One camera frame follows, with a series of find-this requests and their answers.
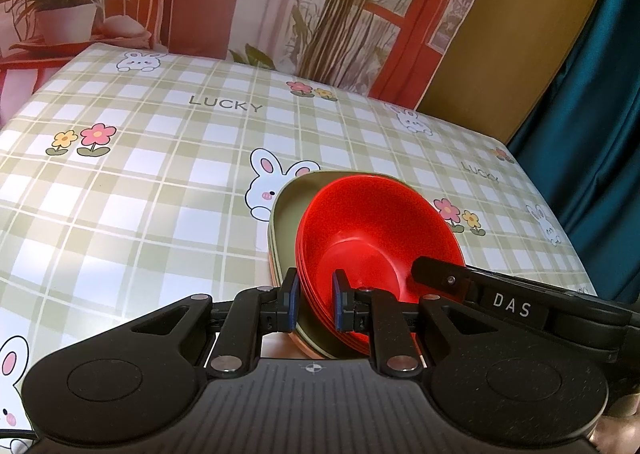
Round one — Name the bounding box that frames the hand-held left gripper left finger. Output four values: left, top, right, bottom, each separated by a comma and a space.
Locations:
131, 268, 301, 378

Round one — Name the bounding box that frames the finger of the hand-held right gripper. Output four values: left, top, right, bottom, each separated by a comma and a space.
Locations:
411, 256, 482, 306

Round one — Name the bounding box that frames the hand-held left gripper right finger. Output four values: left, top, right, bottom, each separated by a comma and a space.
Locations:
332, 269, 501, 378

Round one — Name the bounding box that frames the red bowl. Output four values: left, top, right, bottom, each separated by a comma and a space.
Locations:
296, 234, 418, 354
294, 175, 467, 332

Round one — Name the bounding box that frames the green bowl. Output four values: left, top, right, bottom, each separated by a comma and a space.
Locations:
268, 170, 417, 361

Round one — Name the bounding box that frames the checked printed tablecloth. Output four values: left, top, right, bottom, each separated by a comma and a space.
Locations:
0, 43, 598, 454

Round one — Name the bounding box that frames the teal curtain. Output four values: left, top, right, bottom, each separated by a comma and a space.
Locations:
505, 0, 640, 305

